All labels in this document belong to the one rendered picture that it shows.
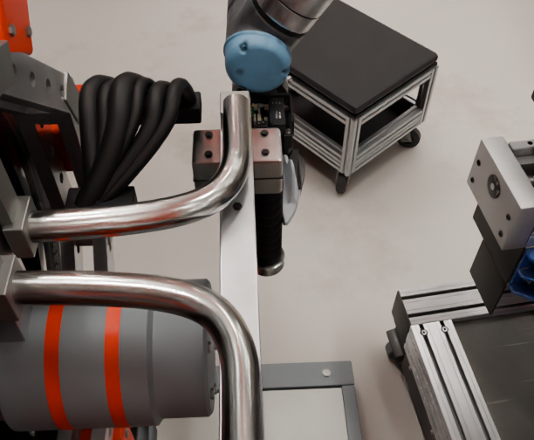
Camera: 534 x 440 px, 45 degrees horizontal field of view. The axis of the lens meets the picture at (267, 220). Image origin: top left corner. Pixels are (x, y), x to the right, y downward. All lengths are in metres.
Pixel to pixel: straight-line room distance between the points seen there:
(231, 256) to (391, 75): 1.30
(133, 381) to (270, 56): 0.37
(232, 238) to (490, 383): 0.94
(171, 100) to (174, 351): 0.21
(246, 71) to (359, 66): 1.07
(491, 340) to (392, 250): 0.47
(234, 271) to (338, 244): 1.28
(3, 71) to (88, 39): 2.03
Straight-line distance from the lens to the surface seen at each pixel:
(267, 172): 0.64
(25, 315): 0.58
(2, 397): 0.60
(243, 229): 0.53
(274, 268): 0.77
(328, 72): 1.75
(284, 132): 0.75
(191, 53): 2.41
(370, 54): 1.83
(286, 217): 0.72
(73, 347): 0.57
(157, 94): 0.56
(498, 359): 1.42
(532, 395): 1.40
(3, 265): 0.50
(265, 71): 0.73
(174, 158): 2.00
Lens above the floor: 1.39
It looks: 50 degrees down
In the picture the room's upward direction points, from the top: straight up
